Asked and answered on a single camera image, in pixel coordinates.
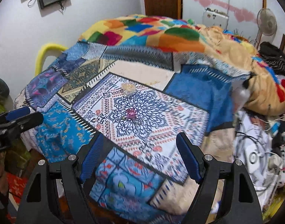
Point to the white round device with cables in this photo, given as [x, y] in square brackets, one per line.
[253, 148]

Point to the red floral gift bag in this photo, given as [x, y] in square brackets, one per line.
[16, 189]

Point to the blue patchwork bedspread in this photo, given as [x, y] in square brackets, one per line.
[140, 175]

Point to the clear crumpled plastic wrapper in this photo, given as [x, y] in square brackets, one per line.
[128, 88]

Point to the person's left hand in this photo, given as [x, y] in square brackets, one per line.
[4, 188]

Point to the purple candy wrapper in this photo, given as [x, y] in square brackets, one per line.
[131, 114]

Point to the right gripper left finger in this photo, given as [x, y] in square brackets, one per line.
[89, 155]

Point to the white box on bed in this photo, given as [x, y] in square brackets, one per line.
[215, 18]

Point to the colourful checkered blanket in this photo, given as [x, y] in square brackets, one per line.
[172, 35]

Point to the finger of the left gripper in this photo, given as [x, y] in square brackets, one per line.
[20, 125]
[6, 117]

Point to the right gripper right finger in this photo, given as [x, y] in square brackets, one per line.
[192, 157]

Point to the green leaf pattern bag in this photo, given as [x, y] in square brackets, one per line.
[12, 124]

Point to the white standing fan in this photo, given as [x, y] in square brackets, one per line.
[266, 23]

